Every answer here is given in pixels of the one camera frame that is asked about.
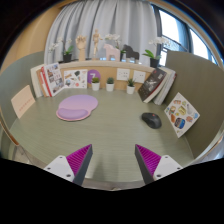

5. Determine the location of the red-edged photo magazine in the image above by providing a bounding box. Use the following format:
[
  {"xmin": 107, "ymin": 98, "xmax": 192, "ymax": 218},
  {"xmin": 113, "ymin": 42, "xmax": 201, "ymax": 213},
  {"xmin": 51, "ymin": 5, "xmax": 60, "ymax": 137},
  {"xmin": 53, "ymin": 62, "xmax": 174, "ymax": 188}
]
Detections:
[{"xmin": 37, "ymin": 62, "xmax": 65, "ymax": 98}]

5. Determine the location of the light wooden desk shelf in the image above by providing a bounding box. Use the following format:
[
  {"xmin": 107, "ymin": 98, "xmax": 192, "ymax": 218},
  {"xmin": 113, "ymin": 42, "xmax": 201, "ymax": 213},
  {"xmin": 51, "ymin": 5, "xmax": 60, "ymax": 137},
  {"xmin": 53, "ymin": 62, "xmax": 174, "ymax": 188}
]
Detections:
[{"xmin": 58, "ymin": 59, "xmax": 156, "ymax": 92}]

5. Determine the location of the grey curtain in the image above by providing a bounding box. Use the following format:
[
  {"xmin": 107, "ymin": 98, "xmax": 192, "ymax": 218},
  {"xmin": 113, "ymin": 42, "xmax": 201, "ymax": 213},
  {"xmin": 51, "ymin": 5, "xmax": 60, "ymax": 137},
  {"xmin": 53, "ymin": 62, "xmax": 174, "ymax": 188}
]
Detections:
[{"xmin": 43, "ymin": 0, "xmax": 158, "ymax": 66}]

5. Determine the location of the dark horse figurine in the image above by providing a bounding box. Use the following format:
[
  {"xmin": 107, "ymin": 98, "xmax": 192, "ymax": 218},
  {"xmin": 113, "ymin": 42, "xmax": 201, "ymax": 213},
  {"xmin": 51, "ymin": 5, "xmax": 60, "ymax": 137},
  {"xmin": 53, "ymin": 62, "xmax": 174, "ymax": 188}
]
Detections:
[{"xmin": 122, "ymin": 44, "xmax": 141, "ymax": 63}]

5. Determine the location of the white orchid in black pot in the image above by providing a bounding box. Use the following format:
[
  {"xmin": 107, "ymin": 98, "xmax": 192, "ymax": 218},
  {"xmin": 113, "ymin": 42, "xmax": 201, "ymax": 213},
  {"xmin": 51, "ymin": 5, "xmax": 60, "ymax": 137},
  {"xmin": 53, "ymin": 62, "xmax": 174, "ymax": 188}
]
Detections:
[
  {"xmin": 48, "ymin": 37, "xmax": 75, "ymax": 64},
  {"xmin": 142, "ymin": 35, "xmax": 172, "ymax": 69},
  {"xmin": 104, "ymin": 33, "xmax": 126, "ymax": 56}
]

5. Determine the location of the black book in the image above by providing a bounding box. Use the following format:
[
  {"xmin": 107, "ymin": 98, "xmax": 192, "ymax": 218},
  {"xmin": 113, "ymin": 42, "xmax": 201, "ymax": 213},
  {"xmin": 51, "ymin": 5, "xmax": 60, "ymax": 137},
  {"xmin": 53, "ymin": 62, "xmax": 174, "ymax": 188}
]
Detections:
[{"xmin": 137, "ymin": 67, "xmax": 168, "ymax": 103}]

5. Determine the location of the small succulent in white pot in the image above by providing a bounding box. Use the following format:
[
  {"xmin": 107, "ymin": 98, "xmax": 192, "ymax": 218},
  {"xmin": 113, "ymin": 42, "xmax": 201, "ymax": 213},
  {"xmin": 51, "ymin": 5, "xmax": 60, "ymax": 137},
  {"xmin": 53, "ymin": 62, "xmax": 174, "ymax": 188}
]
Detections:
[
  {"xmin": 125, "ymin": 78, "xmax": 137, "ymax": 95},
  {"xmin": 105, "ymin": 76, "xmax": 116, "ymax": 92},
  {"xmin": 90, "ymin": 76, "xmax": 101, "ymax": 92}
]

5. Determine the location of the window with dark frame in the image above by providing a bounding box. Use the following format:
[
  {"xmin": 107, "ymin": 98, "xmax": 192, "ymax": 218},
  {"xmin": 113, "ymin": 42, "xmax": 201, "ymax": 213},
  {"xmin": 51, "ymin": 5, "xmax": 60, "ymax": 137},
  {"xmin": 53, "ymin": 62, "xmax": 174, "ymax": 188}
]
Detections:
[{"xmin": 156, "ymin": 6, "xmax": 221, "ymax": 68}]

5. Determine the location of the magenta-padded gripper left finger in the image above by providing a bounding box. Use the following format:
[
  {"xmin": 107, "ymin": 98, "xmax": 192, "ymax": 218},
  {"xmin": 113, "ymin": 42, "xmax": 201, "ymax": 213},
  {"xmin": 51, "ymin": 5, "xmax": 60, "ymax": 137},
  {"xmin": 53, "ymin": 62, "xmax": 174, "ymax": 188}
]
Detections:
[{"xmin": 43, "ymin": 143, "xmax": 94, "ymax": 187}]

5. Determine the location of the round purple number sign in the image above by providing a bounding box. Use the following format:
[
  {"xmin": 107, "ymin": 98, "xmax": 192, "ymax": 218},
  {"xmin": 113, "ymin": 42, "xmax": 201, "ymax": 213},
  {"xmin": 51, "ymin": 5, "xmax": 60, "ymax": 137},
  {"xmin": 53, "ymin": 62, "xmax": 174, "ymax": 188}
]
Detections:
[{"xmin": 86, "ymin": 69, "xmax": 102, "ymax": 85}]

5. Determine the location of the pink horse figurine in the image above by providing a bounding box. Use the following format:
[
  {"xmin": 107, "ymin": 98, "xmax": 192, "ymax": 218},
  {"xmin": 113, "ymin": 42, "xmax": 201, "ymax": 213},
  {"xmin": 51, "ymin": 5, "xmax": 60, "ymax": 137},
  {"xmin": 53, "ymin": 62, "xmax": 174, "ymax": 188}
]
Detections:
[{"xmin": 103, "ymin": 43, "xmax": 122, "ymax": 62}]

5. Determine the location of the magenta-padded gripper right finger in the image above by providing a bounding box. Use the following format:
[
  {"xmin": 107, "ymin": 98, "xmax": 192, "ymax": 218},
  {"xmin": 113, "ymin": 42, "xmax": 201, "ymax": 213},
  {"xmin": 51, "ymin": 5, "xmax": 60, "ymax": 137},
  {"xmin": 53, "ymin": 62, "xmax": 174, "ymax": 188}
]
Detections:
[{"xmin": 134, "ymin": 143, "xmax": 184, "ymax": 185}]

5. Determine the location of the beige card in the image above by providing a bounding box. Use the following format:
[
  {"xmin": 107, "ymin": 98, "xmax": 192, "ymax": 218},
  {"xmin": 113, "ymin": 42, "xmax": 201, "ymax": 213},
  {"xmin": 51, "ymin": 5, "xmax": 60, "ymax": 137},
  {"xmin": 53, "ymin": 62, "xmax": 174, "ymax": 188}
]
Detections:
[{"xmin": 10, "ymin": 84, "xmax": 36, "ymax": 120}]

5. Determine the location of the small white sticker sheet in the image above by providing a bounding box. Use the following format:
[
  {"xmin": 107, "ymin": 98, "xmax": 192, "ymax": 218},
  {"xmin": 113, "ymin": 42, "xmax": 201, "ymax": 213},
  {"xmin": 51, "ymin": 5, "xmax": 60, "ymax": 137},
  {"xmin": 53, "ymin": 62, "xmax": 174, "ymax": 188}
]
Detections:
[{"xmin": 63, "ymin": 68, "xmax": 89, "ymax": 90}]

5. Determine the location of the white wall socket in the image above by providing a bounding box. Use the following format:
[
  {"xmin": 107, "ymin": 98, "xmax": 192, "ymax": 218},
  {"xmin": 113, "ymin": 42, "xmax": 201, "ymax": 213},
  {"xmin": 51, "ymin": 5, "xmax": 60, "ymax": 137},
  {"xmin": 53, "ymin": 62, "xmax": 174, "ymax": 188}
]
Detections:
[
  {"xmin": 132, "ymin": 70, "xmax": 147, "ymax": 84},
  {"xmin": 116, "ymin": 68, "xmax": 131, "ymax": 82}
]

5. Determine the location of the wooden mannequin figure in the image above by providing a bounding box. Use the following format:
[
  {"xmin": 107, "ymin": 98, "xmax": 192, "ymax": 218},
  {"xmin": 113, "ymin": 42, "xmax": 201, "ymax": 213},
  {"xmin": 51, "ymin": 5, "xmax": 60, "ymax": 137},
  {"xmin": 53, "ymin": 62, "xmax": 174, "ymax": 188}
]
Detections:
[{"xmin": 91, "ymin": 28, "xmax": 104, "ymax": 61}]

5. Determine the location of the purple mouse pad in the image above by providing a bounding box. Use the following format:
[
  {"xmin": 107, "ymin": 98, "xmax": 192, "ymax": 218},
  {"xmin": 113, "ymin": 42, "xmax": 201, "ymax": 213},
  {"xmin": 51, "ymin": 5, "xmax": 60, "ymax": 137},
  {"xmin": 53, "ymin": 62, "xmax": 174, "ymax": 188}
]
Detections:
[{"xmin": 55, "ymin": 94, "xmax": 99, "ymax": 122}]

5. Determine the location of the wooden hand model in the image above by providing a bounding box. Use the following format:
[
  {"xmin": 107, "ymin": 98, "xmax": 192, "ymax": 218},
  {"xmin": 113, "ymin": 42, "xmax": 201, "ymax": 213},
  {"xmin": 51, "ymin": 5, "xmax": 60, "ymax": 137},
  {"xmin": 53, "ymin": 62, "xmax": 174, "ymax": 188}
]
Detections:
[{"xmin": 75, "ymin": 35, "xmax": 88, "ymax": 62}]

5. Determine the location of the black computer mouse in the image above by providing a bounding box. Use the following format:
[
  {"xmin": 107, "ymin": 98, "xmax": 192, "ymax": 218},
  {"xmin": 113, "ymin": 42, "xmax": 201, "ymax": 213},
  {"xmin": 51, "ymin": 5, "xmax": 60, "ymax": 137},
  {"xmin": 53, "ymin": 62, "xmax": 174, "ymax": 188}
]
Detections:
[{"xmin": 141, "ymin": 112, "xmax": 163, "ymax": 130}]

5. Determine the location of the white leaning book stack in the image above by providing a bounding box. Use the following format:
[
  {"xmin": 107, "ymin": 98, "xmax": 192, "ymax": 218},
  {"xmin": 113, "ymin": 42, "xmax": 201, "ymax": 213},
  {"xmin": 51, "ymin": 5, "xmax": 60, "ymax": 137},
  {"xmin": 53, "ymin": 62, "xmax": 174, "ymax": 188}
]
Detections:
[{"xmin": 153, "ymin": 66, "xmax": 178, "ymax": 106}]

